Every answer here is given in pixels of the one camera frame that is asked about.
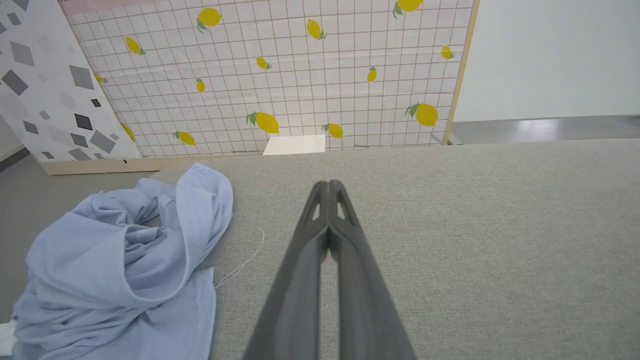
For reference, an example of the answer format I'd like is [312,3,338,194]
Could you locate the white box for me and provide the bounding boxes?
[263,134,327,156]

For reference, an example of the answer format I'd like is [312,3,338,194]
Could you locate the thin white thread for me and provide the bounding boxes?
[215,228,266,290]

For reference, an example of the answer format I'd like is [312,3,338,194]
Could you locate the white panel with grey diamonds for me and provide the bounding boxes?
[0,0,143,163]

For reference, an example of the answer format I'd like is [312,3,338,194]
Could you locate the grey fabric sofa cushion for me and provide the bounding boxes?
[150,139,640,360]

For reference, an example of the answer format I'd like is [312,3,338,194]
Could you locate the light blue and white garment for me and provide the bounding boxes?
[0,162,234,360]

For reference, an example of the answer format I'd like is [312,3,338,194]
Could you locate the lemon print grid panel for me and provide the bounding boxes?
[57,0,481,176]

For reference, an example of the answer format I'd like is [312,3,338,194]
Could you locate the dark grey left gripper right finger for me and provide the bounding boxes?
[328,179,417,360]

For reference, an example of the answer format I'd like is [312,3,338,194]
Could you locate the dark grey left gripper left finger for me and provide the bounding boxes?
[242,180,330,360]

